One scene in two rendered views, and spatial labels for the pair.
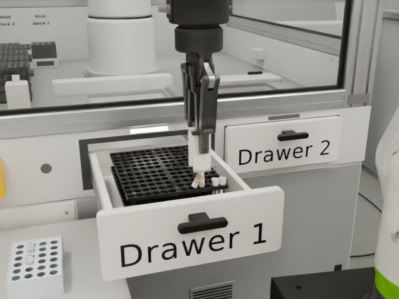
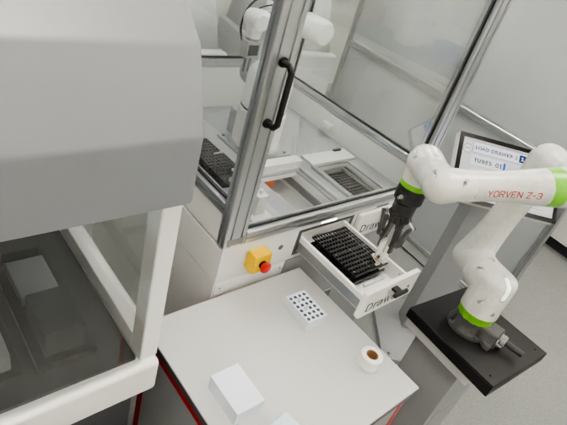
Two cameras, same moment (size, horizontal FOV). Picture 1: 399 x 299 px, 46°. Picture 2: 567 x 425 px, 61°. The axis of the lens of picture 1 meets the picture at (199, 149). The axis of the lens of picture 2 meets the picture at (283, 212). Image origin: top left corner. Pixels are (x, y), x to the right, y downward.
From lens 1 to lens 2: 1.23 m
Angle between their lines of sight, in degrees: 31
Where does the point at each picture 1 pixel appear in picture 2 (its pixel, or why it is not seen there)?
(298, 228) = not seen: hidden behind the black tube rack
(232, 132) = (363, 217)
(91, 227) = (299, 277)
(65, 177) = (286, 250)
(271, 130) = (377, 213)
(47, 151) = (284, 239)
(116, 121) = (318, 218)
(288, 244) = not seen: hidden behind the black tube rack
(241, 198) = (408, 277)
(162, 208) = (386, 287)
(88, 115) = (309, 217)
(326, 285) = (430, 309)
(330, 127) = not seen: hidden behind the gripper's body
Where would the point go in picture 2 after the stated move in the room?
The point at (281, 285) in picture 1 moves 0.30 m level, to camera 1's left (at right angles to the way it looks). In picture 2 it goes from (416, 311) to (343, 320)
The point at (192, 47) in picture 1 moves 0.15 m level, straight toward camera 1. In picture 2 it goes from (407, 214) to (435, 245)
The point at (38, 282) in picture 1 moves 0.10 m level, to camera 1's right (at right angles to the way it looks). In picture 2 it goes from (319, 320) to (345, 316)
